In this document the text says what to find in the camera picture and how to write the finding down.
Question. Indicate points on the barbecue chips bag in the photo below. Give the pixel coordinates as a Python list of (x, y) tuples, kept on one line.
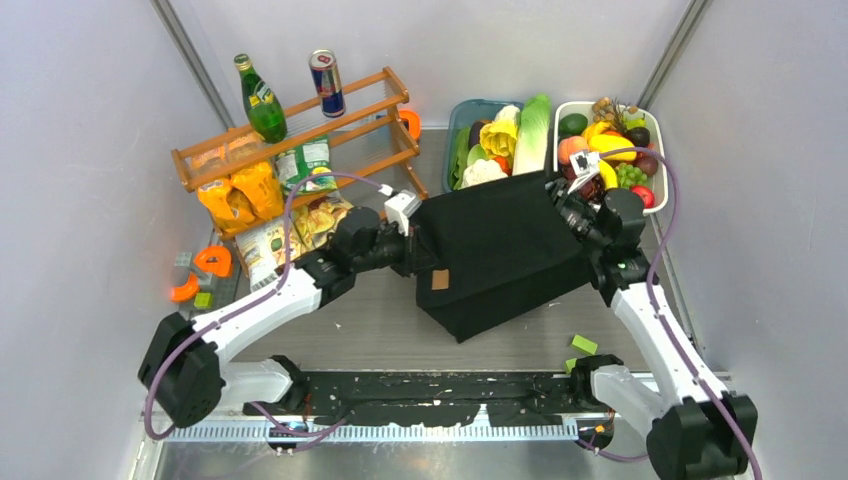
[(317, 220)]

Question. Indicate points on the blue red drink can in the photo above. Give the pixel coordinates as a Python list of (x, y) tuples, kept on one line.
[(326, 79)]

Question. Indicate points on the green toy block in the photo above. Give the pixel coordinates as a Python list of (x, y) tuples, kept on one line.
[(584, 345)]

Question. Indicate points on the white cauliflower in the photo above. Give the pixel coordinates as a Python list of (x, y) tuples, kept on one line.
[(481, 171)]

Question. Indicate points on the green glass bottle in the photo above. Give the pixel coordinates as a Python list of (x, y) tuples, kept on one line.
[(262, 107)]

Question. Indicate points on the peach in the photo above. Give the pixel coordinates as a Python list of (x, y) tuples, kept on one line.
[(569, 146)]

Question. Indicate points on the yellow banana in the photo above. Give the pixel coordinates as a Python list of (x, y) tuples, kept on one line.
[(608, 175)]

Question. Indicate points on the wooden shelf rack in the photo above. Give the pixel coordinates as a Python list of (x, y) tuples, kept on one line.
[(373, 117)]

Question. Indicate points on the green avocado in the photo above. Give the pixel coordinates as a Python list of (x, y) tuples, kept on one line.
[(572, 124)]

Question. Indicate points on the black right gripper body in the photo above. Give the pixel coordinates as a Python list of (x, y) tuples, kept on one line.
[(575, 215)]

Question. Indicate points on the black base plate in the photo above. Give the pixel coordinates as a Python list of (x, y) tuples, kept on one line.
[(435, 399)]

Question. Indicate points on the napa cabbage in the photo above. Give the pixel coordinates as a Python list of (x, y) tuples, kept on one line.
[(532, 141)]

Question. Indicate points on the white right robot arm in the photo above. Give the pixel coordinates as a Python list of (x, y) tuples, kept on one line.
[(693, 425)]

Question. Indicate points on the green grapes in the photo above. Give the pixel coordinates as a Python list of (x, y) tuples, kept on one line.
[(628, 176)]

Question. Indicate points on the white fruit basket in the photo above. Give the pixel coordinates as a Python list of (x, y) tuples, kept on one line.
[(659, 182)]

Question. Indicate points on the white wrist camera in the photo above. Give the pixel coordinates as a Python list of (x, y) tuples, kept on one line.
[(399, 207), (586, 166)]

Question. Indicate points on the red apple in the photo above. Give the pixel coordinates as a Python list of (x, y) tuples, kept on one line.
[(645, 194)]

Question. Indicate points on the orange snack bag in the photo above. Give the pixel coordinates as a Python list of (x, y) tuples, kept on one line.
[(250, 195)]

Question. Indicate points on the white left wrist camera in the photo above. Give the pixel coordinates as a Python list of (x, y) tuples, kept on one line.
[(399, 207)]

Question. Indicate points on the black tote bag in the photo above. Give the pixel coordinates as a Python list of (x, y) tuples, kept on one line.
[(500, 250)]

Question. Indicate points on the green white snack bag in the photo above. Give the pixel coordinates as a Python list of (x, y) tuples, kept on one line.
[(309, 158)]

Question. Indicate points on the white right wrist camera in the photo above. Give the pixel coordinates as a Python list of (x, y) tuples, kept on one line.
[(586, 166)]

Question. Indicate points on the yellow lettuce head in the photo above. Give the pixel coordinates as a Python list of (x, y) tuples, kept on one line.
[(498, 138)]

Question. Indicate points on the orange toy arch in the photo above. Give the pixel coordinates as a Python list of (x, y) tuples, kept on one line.
[(215, 260)]

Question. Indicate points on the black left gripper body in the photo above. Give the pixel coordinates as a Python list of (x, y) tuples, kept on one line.
[(394, 250)]

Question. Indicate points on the yellow mango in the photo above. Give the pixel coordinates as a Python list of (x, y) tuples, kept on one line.
[(605, 143)]

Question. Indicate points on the teal vegetable basket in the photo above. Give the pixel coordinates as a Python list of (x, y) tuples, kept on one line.
[(464, 148)]

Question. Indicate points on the white brown snack bag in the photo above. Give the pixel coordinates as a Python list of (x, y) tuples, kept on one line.
[(263, 250)]

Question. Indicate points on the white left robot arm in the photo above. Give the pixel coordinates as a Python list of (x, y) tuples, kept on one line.
[(189, 367)]

